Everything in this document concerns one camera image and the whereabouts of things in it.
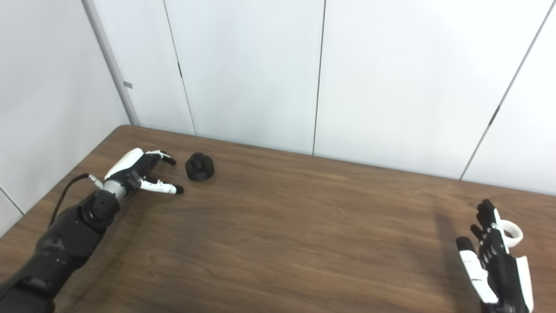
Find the round black plastic part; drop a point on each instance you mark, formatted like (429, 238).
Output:
(200, 171)

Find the gray wall corner post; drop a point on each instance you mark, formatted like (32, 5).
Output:
(110, 61)

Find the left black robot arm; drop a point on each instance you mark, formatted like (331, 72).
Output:
(65, 243)

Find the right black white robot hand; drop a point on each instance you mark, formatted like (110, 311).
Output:
(504, 278)

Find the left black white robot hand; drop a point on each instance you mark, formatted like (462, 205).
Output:
(128, 167)

